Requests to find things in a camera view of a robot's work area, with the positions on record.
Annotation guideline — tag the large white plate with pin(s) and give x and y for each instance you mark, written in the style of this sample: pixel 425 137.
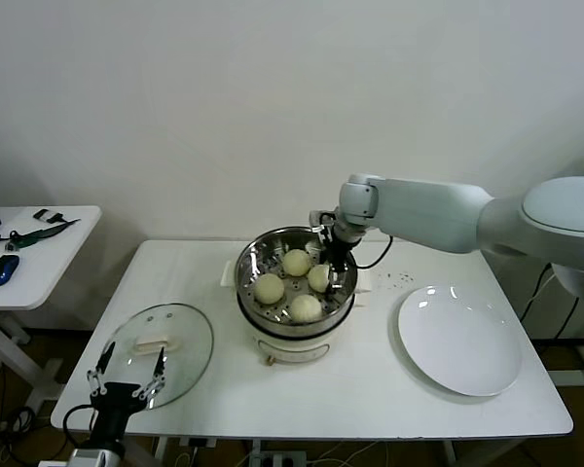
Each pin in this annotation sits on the large white plate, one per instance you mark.
pixel 457 340

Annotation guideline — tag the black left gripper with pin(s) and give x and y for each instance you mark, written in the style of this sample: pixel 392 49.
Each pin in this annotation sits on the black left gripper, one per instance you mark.
pixel 112 413

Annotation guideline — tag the white table underframe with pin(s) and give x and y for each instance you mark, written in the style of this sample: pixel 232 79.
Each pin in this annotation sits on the white table underframe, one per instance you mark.
pixel 256 445

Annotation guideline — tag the blue computer mouse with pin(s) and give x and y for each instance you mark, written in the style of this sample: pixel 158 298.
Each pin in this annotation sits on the blue computer mouse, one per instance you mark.
pixel 2 270

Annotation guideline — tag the small black white device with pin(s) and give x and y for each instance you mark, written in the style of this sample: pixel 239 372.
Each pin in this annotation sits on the small black white device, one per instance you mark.
pixel 46 215

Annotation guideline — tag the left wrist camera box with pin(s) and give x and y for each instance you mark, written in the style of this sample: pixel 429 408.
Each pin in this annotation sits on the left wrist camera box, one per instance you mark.
pixel 85 458

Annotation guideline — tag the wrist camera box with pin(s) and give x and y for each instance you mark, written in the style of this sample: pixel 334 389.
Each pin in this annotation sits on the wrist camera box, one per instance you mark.
pixel 85 458
pixel 321 219

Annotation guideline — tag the grey power strip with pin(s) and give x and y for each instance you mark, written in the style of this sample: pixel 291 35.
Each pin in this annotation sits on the grey power strip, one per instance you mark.
pixel 280 459

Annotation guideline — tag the white steamed baozi bun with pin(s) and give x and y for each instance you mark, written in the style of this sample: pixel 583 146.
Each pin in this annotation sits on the white steamed baozi bun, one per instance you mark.
pixel 297 262
pixel 269 289
pixel 317 278
pixel 305 309

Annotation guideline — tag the white furniture foot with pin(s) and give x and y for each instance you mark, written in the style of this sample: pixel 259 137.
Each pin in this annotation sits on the white furniture foot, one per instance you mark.
pixel 574 378

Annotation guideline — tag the perforated steel steamer basket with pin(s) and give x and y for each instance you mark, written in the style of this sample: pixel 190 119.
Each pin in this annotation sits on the perforated steel steamer basket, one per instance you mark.
pixel 253 262

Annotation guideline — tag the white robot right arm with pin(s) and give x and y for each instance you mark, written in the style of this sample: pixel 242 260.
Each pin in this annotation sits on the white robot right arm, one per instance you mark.
pixel 443 214

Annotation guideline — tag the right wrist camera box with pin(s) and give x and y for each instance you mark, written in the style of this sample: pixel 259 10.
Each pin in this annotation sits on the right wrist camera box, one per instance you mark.
pixel 321 219

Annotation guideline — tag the small white side table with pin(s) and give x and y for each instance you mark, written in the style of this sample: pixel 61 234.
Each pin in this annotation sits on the small white side table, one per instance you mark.
pixel 44 262

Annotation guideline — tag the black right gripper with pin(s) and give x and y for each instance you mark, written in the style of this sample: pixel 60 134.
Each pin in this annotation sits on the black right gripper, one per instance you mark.
pixel 338 253

